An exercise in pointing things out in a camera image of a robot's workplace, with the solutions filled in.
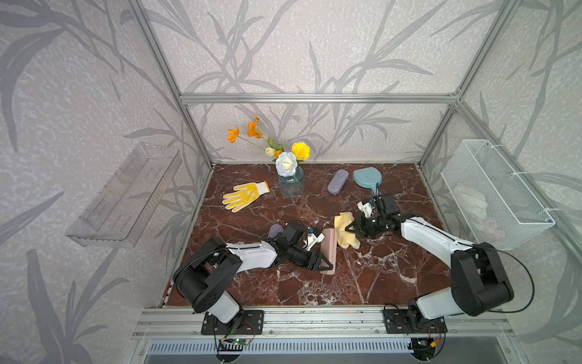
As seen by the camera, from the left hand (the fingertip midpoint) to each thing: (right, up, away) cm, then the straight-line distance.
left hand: (326, 269), depth 79 cm
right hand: (+7, +13, +7) cm, 16 cm away
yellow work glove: (-36, +25, +29) cm, 53 cm away
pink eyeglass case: (+1, +7, +1) cm, 7 cm away
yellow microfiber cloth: (+7, +10, +2) cm, 13 cm away
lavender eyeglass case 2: (+9, +31, +32) cm, 46 cm away
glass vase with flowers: (-13, +33, -2) cm, 36 cm away
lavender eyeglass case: (-20, +11, +13) cm, 27 cm away
